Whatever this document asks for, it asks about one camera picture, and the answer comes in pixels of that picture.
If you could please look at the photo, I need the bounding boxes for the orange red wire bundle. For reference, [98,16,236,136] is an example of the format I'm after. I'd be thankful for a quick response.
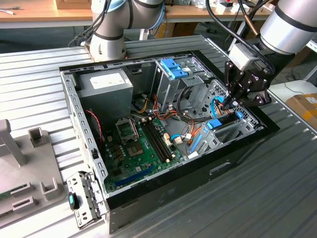
[152,94,180,121]

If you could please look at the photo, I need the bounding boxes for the small brown cardboard box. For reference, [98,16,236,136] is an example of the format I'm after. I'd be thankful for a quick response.
[54,0,92,10]

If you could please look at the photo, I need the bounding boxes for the silver slot retention bracket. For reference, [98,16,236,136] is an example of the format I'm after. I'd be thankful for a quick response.
[66,171,109,230]

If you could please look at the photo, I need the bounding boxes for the silver disk bay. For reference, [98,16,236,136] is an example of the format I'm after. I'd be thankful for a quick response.
[187,109,265,160]

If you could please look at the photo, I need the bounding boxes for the CPU socket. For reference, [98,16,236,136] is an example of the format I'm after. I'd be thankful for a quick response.
[125,140,145,158]

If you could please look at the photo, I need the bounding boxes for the thick black wrist cable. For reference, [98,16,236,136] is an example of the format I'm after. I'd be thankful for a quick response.
[205,0,277,75]

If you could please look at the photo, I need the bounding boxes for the white low table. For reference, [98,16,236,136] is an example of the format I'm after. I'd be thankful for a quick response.
[268,79,317,104]

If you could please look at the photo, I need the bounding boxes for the blue plastic drive latch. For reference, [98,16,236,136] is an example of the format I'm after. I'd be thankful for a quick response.
[160,58,191,80]

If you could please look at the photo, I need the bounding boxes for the metal socket cover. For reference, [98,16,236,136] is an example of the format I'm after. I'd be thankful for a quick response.
[115,118,139,142]

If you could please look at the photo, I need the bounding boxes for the black open PC case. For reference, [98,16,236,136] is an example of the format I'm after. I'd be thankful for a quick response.
[58,49,281,235]

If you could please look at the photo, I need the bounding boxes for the silver metal drive cage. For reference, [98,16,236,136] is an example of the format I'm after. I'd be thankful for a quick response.
[151,57,214,113]

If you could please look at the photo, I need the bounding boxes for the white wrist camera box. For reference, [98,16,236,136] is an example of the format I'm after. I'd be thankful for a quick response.
[227,43,260,72]

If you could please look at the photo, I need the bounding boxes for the black RAM slot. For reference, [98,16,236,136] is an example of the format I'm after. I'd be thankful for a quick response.
[148,119,174,161]
[142,120,167,164]

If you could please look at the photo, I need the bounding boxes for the yellow black wire bundle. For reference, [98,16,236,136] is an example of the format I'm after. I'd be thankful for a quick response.
[132,94,152,115]

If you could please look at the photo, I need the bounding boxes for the grey parts rack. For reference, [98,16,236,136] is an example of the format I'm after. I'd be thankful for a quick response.
[0,119,66,225]

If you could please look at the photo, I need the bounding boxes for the square brown base plate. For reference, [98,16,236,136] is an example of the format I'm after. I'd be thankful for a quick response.
[84,42,129,62]

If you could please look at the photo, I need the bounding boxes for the green motherboard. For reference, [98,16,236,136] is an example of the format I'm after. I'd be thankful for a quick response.
[103,116,185,194]

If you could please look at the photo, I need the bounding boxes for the green RAM stick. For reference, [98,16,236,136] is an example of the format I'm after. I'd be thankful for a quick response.
[0,184,27,201]

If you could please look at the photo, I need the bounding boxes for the white box stack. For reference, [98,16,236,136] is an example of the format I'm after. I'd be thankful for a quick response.
[215,1,250,13]

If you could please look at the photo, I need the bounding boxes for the grey power supply unit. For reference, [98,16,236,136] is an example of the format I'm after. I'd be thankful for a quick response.
[78,68,134,129]

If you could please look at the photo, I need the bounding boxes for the labelled cardboard box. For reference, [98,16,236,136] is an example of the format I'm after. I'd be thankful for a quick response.
[285,93,317,130]

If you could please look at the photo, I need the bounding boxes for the grey metal shelf frame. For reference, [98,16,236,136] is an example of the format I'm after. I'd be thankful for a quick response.
[304,37,317,81]

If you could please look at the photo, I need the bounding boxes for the orange red power wire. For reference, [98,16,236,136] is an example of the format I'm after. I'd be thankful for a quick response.
[187,98,232,146]

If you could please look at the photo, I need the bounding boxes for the blue expansion slot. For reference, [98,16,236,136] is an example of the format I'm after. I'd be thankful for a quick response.
[115,165,154,188]

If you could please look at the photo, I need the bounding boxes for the hard disk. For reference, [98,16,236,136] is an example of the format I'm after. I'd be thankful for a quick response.
[189,111,243,154]

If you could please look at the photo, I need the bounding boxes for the white paper pile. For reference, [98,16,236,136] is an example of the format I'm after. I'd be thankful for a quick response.
[190,0,216,10]

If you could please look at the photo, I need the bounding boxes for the copper coloured cable sleeve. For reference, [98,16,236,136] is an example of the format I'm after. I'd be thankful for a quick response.
[242,13,262,38]

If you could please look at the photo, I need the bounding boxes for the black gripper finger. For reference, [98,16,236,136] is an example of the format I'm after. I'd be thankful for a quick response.
[231,89,272,108]
[223,60,246,111]

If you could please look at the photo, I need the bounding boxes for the black hanging cable bundle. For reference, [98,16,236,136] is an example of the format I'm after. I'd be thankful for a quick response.
[68,0,112,48]

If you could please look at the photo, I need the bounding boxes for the red black twisted wire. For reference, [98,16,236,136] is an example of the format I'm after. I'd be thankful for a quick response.
[86,110,104,144]

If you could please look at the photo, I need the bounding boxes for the black round cable loop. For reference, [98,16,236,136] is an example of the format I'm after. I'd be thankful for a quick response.
[176,86,199,123]

